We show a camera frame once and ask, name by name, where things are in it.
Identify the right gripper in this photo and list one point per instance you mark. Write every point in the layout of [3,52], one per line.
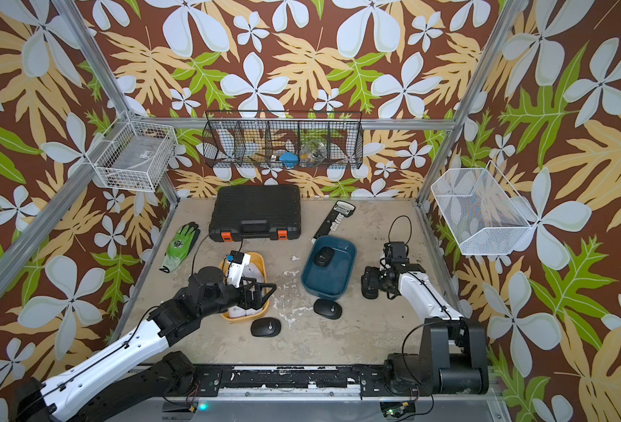
[369,277]

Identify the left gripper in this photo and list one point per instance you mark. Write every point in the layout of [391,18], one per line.
[246,301]

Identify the white mouse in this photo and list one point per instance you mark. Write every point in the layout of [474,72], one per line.
[251,271]
[236,312]
[252,313]

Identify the black mouse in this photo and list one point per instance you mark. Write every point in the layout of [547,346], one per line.
[327,309]
[266,327]
[323,256]

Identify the yellow plastic tray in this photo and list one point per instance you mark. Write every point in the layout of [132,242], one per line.
[259,261]

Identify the teal plastic tray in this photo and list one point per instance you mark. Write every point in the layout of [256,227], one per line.
[331,282]

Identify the black bit holder strip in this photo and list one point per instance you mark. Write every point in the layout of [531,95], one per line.
[340,211]

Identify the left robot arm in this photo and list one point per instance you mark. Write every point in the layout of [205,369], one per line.
[100,387]

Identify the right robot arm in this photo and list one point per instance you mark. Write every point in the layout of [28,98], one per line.
[452,356]

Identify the black tool case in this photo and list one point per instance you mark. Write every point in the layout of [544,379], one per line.
[245,212]

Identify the green work glove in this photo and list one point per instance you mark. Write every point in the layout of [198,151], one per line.
[180,247]

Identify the blue object in basket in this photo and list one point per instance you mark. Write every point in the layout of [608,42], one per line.
[289,160]

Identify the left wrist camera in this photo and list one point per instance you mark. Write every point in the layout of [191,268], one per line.
[234,267]

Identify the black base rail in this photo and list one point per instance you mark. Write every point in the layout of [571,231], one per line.
[350,381]

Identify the white wire basket right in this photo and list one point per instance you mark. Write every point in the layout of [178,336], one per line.
[485,213]

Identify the white wire basket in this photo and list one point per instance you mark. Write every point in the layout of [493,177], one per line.
[136,155]
[485,213]

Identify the black wire basket back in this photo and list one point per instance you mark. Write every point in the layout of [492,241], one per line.
[325,139]

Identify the white wire basket left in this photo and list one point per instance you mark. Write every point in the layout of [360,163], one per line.
[136,155]

